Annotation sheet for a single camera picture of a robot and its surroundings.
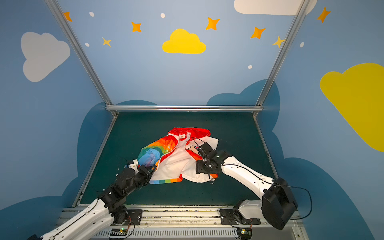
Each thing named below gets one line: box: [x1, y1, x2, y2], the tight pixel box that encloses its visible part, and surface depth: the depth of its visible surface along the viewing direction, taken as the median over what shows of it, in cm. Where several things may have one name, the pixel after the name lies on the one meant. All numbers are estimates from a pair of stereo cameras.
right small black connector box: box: [236, 227, 253, 240], surface depth 73 cm
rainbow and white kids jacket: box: [137, 127, 219, 185], surface depth 97 cm
